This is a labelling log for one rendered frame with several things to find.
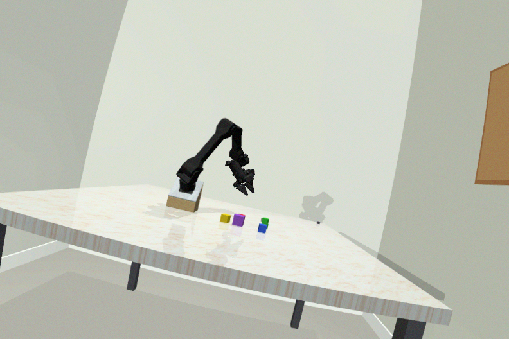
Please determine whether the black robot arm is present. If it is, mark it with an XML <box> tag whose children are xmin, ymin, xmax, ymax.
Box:
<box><xmin>176</xmin><ymin>118</ymin><xmax>249</xmax><ymax>195</ymax></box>

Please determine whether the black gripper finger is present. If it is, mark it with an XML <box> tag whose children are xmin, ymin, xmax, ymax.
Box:
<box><xmin>244</xmin><ymin>179</ymin><xmax>254</xmax><ymax>193</ymax></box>
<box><xmin>236</xmin><ymin>184</ymin><xmax>248</xmax><ymax>196</ymax></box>

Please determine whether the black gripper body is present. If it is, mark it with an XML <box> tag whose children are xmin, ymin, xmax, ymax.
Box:
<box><xmin>232</xmin><ymin>168</ymin><xmax>254</xmax><ymax>188</ymax></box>

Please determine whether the purple block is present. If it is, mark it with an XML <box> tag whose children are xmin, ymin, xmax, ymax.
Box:
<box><xmin>232</xmin><ymin>214</ymin><xmax>245</xmax><ymax>227</ymax></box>

